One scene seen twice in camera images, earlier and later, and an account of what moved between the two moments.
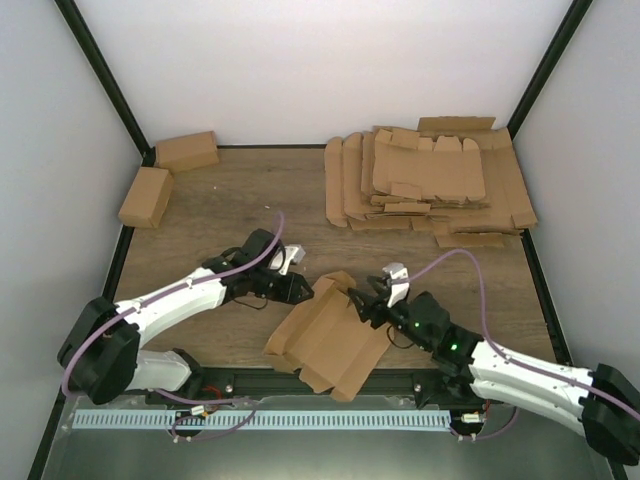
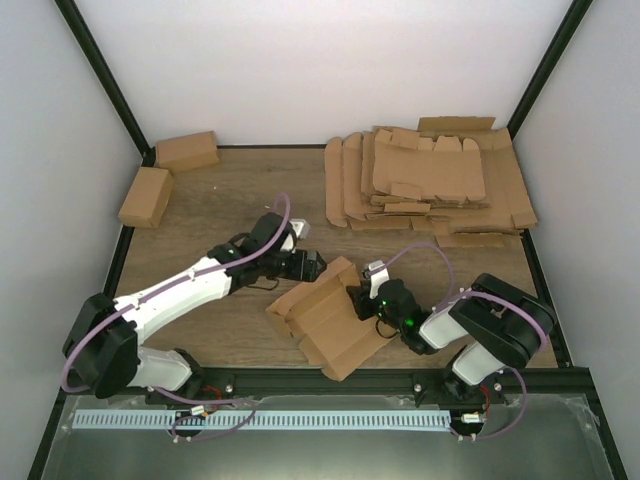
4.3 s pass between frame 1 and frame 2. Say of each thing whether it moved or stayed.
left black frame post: stayed
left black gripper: moved
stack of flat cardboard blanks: stayed
